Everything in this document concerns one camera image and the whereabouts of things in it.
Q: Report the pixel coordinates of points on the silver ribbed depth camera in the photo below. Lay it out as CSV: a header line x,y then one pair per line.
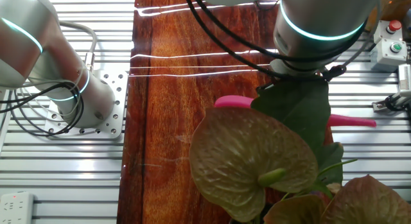
x,y
405,78

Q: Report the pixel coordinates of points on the glossy wood grain board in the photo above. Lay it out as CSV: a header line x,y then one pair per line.
x,y
180,105

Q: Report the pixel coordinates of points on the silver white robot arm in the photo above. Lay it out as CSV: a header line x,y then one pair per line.
x,y
32,34

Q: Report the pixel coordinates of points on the aluminium camera mount bar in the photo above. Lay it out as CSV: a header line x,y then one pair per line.
x,y
380,105

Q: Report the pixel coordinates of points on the white power strip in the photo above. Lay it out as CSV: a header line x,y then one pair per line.
x,y
16,208

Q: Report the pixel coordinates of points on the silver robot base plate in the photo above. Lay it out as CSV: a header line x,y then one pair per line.
x,y
114,102

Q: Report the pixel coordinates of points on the grey box with red button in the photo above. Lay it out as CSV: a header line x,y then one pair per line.
x,y
393,26

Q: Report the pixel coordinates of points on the potted green leafy plant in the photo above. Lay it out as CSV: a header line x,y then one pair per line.
x,y
250,153

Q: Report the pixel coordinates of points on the pink plastic watering can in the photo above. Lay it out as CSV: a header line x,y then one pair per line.
x,y
234,102

